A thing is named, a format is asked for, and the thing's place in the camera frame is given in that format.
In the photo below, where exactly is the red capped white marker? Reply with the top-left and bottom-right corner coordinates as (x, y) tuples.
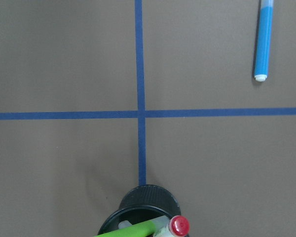
(152, 215), (190, 237)

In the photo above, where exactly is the blue marker pen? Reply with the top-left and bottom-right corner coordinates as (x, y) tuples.
(254, 0), (274, 82)

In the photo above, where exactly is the green highlighter pen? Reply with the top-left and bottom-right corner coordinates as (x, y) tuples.
(97, 220), (156, 237)

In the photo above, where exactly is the black mesh pen cup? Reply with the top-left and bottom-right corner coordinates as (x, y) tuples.
(97, 185), (182, 237)

